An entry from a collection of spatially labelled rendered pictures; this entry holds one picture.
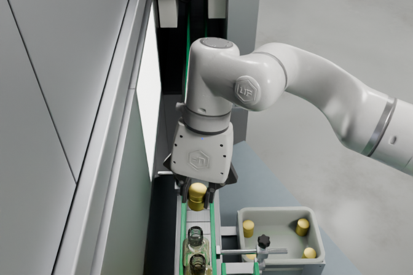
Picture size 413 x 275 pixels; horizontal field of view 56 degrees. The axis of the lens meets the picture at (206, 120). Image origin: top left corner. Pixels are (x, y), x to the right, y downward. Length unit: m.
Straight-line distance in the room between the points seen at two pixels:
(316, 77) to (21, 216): 0.43
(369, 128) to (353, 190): 1.89
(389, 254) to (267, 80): 1.80
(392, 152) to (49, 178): 0.40
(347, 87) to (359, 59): 2.88
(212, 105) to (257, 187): 0.78
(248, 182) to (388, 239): 1.11
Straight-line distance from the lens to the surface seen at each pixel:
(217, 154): 0.63
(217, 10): 1.57
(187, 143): 0.63
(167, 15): 1.60
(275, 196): 1.32
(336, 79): 0.59
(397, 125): 0.52
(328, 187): 2.37
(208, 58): 0.55
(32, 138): 0.41
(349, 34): 3.77
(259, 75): 0.51
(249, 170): 1.37
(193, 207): 0.73
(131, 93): 0.78
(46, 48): 0.45
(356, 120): 0.51
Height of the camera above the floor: 1.80
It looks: 43 degrees down
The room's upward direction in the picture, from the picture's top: straight up
